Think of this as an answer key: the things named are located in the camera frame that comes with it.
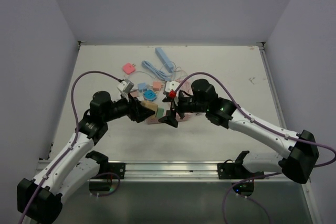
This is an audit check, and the light blue coiled cable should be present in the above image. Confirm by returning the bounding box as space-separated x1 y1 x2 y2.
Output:
141 60 176 84

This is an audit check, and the brown pink USB charger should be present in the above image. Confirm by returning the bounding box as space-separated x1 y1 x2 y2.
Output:
130 90 140 98

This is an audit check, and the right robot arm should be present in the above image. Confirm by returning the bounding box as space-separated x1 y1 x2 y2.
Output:
159 79 319 184

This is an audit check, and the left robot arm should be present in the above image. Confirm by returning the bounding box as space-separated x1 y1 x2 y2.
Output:
17 91 154 223

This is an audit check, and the green charger plug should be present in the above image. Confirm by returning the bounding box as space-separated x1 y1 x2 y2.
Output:
154 107 165 119

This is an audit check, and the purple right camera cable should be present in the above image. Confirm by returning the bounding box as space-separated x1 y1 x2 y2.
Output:
167 71 336 224

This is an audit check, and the thin white charging cable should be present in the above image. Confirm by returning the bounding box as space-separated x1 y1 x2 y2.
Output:
131 66 184 86

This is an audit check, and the pink adapter plug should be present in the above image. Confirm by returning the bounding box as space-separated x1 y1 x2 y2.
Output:
122 63 136 75

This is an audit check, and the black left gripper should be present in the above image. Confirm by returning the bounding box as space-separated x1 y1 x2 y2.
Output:
103 91 154 122

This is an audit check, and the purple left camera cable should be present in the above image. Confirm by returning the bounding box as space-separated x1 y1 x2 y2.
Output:
18 71 123 224

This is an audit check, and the light blue charger plug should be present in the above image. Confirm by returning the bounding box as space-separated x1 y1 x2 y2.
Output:
138 82 150 92

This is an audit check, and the light blue power strip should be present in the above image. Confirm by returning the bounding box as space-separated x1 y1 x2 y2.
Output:
155 47 174 73

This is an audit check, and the yellow cube socket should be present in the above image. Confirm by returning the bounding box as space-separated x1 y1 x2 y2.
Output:
141 101 158 113

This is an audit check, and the blue cube socket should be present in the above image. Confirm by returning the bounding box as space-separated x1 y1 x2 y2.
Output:
143 90 157 102

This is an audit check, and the aluminium front rail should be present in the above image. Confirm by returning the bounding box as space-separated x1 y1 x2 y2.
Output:
34 159 310 183

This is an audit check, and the pink power strip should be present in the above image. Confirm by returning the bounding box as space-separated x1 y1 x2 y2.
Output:
145 114 192 124

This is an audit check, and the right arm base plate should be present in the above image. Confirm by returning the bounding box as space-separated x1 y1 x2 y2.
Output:
217 162 264 179

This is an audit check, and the salmon pink charger plug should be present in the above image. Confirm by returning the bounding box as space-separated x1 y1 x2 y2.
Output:
152 81 163 91

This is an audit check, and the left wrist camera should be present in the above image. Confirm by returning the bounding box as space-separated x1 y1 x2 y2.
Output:
117 79 134 96

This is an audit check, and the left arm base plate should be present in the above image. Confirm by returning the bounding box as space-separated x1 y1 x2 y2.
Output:
93 162 126 179

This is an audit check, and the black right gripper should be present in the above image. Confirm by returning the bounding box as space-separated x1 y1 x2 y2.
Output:
159 91 208 128

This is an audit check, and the purple camera cable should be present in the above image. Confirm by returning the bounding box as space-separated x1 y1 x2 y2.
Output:
167 71 336 224
18 71 123 224

